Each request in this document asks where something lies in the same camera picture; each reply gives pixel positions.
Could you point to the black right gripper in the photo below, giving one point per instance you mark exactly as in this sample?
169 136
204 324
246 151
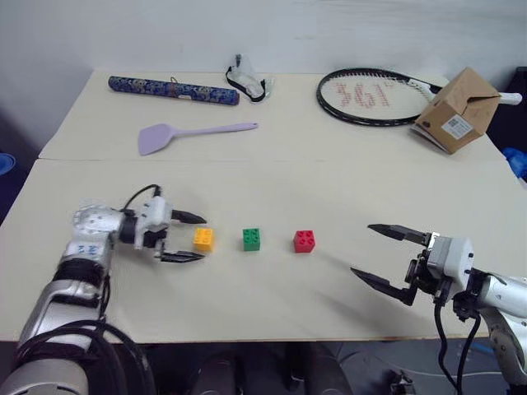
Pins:
420 273

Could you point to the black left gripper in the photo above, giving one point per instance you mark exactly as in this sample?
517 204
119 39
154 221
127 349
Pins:
158 240

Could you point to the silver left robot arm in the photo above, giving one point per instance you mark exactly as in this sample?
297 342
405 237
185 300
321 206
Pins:
82 247

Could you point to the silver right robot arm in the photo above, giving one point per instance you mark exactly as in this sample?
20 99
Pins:
508 296

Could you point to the yellow toy brick cube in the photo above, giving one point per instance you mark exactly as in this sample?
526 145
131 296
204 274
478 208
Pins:
203 241

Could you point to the green toy brick cube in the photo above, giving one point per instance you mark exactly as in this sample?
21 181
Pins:
251 241

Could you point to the red toy brick cube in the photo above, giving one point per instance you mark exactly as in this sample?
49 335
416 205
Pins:
304 242

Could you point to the lilac silicone spatula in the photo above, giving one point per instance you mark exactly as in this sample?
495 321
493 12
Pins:
154 140

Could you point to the dark rounded shape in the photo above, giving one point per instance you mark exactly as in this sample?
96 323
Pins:
216 376
319 370

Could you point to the blue patterned scroll tube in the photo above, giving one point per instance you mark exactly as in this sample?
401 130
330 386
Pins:
173 90

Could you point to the blue plastic bag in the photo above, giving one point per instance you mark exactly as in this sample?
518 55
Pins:
516 164

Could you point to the black tennis racket white grip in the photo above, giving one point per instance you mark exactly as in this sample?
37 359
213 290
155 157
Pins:
362 95

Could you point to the brown cardboard box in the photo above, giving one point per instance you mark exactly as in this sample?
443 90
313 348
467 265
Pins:
461 107

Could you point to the blue round object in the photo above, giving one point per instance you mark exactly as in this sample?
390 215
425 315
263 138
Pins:
6 164

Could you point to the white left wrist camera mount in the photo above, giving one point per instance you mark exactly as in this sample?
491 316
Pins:
157 211

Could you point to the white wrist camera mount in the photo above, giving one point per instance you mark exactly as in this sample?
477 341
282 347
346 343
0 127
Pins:
450 257
157 211

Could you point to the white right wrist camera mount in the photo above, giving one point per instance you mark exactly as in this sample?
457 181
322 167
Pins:
450 257

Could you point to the small black metal bracket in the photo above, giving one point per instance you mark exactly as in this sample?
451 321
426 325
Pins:
400 382

